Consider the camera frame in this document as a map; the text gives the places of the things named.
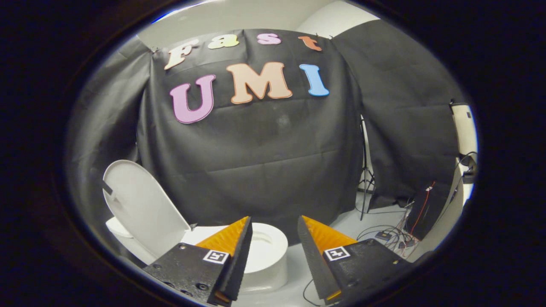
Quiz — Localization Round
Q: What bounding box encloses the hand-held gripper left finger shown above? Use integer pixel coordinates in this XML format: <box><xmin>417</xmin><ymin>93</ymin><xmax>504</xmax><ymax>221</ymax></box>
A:
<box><xmin>143</xmin><ymin>216</ymin><xmax>253</xmax><ymax>307</ymax></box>

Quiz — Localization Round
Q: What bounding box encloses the white toilet lid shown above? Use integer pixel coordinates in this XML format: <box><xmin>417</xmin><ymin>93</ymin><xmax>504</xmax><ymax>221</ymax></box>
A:
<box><xmin>102</xmin><ymin>160</ymin><xmax>191</xmax><ymax>265</ymax></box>

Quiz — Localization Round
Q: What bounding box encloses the black backdrop cloth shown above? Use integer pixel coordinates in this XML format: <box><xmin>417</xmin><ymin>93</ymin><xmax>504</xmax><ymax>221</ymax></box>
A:
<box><xmin>136</xmin><ymin>29</ymin><xmax>363</xmax><ymax>246</ymax></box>

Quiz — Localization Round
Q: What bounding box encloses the white ceramic toilet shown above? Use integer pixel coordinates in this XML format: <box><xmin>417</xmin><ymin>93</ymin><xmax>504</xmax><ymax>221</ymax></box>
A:
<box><xmin>105</xmin><ymin>217</ymin><xmax>289</xmax><ymax>293</ymax></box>

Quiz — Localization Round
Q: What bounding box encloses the black tripod stand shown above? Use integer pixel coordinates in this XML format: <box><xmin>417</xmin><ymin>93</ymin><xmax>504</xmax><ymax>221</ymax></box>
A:
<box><xmin>357</xmin><ymin>117</ymin><xmax>376</xmax><ymax>221</ymax></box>

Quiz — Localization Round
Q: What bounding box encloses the tangle of floor cables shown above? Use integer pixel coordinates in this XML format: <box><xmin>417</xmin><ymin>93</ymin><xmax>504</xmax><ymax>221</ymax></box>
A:
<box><xmin>356</xmin><ymin>200</ymin><xmax>423</xmax><ymax>261</ymax></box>

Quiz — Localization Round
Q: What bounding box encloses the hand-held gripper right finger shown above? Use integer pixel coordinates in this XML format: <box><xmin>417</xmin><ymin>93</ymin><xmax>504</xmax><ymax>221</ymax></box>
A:
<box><xmin>297</xmin><ymin>215</ymin><xmax>412</xmax><ymax>305</ymax></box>

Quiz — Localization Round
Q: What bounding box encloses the plain black hanging cloth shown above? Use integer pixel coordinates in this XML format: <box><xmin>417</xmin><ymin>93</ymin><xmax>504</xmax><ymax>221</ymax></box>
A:
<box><xmin>68</xmin><ymin>36</ymin><xmax>154</xmax><ymax>256</ymax></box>
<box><xmin>333</xmin><ymin>19</ymin><xmax>465</xmax><ymax>209</ymax></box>

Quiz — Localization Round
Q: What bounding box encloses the thin black floor cable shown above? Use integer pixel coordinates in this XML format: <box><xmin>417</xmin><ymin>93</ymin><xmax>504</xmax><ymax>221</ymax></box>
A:
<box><xmin>303</xmin><ymin>279</ymin><xmax>321</xmax><ymax>307</ymax></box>

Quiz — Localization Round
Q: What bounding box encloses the black panel with red wire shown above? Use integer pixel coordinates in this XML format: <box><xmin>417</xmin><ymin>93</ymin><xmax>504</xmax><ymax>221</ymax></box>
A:
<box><xmin>405</xmin><ymin>181</ymin><xmax>448</xmax><ymax>240</ymax></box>

